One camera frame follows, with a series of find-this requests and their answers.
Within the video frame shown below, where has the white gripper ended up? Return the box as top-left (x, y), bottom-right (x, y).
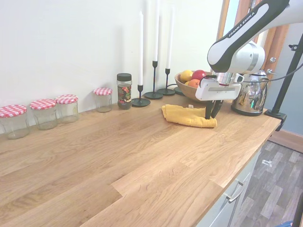
top-left (195, 75), bottom-right (241, 120)

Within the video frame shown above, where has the yellow cloth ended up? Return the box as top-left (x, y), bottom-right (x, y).
top-left (161, 104), bottom-right (218, 129)

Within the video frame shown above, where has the wooden fruit bowl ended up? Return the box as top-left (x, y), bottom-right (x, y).
top-left (174, 70), bottom-right (214, 102)

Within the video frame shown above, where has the orange fruit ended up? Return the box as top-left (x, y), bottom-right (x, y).
top-left (184, 79), bottom-right (201, 88)

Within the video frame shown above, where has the red apple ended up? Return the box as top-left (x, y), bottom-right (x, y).
top-left (191, 70), bottom-right (206, 81)

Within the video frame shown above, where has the stainless steel kettle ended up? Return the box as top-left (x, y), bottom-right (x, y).
top-left (231, 70), bottom-right (269, 117)

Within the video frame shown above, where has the yellow fruit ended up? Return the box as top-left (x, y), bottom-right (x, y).
top-left (179, 70), bottom-right (194, 82)

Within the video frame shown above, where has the black candle holder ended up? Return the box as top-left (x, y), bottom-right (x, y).
top-left (131, 84), bottom-right (151, 107)
top-left (157, 68), bottom-right (176, 96)
top-left (143, 60), bottom-right (164, 100)

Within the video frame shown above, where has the white kitchen cabinet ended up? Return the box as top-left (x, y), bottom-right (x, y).
top-left (196, 141), bottom-right (263, 227)

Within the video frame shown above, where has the black Ulanzi clamp stand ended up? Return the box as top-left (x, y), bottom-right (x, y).
top-left (264, 35), bottom-right (303, 132)

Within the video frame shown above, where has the tall white candle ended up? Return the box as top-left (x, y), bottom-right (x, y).
top-left (138, 10), bottom-right (144, 86)
top-left (152, 0), bottom-right (160, 62)
top-left (165, 6), bottom-right (175, 70)

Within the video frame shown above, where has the spice jar with black lid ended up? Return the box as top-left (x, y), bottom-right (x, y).
top-left (116, 73), bottom-right (133, 111)

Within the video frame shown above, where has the wooden door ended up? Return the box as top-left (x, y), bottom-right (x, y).
top-left (216, 0), bottom-right (291, 79)

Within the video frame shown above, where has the white cabinet drawer front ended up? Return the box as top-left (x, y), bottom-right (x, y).
top-left (196, 170), bottom-right (251, 227)

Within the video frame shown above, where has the glass jar red checkered lid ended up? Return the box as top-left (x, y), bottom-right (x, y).
top-left (93, 87), bottom-right (113, 113)
top-left (29, 98), bottom-right (57, 131)
top-left (0, 104), bottom-right (30, 140)
top-left (54, 94), bottom-right (80, 123)

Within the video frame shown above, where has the dark cable along arm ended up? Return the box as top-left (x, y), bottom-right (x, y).
top-left (243, 62), bottom-right (303, 82)

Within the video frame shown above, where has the metal drawer handle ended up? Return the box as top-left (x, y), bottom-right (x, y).
top-left (226, 181), bottom-right (244, 203)

